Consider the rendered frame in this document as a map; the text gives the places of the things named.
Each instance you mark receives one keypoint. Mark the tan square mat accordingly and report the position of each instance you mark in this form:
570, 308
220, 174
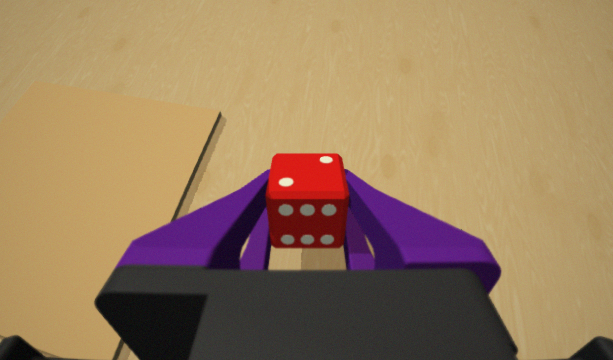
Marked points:
82, 174

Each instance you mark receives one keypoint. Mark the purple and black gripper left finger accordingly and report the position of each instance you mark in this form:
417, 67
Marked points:
213, 235

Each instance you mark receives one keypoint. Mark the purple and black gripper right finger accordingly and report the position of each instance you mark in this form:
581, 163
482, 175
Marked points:
403, 237

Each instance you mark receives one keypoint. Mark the red dice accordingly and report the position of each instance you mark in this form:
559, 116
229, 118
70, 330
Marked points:
307, 201

